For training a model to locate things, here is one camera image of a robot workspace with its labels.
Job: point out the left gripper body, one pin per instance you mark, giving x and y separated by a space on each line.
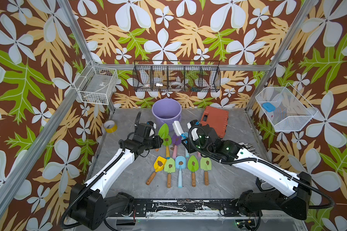
151 142

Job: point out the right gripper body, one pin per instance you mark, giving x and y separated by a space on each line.
197 146

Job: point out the white brush blue handle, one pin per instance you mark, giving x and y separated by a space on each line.
179 131

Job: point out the yellow square trowel wooden handle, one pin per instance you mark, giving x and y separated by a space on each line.
158 166

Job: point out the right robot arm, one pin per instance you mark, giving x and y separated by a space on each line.
291 193

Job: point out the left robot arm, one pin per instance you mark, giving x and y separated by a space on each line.
88 204

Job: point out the green square trowel right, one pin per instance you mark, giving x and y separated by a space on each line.
206 166

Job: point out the light blue round trowel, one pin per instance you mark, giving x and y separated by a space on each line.
180 164

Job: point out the purple plastic bucket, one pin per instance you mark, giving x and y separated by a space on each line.
167 111

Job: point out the red plastic tool case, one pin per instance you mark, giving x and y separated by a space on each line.
215 118

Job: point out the yellow tape roll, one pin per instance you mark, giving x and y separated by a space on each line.
110 126

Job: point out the black socket bit rack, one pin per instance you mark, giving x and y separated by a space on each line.
250 148

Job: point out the blue object in basket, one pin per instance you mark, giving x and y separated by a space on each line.
268 107

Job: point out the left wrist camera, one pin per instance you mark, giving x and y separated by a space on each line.
152 125

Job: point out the green trowel yellow handle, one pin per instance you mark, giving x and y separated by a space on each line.
167 141

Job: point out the purple trowel pink handle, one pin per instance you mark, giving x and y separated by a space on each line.
176 141

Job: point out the green pointed trowel wooden handle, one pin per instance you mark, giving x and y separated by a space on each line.
193 166

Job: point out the green square trowel wooden handle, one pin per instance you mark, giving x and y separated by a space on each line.
169 168

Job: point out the black wire basket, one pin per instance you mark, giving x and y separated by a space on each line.
176 76

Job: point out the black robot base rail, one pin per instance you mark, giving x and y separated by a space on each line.
191 207

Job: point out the white wire basket left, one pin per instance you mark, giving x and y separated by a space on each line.
96 84

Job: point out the white wire basket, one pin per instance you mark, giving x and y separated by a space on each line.
293 111
96 84

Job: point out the white wire basket right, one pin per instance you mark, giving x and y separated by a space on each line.
293 111

